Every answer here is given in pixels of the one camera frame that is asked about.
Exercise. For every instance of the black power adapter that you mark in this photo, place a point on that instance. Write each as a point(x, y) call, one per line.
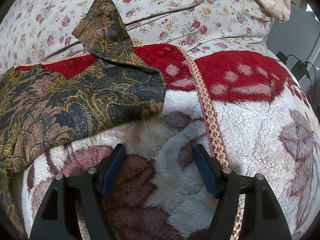
point(282, 55)

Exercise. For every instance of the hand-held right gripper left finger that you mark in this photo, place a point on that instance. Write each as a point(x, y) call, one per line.
point(115, 164)

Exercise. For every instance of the red and white fleece blanket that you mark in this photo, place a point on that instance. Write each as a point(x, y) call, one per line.
point(190, 110)

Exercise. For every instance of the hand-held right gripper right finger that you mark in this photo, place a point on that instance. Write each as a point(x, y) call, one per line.
point(206, 169)

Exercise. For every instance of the white floral bed sheet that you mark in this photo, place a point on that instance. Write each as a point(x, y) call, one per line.
point(160, 12)

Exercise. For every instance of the dark floral patterned garment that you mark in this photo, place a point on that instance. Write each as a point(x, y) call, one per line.
point(75, 97)

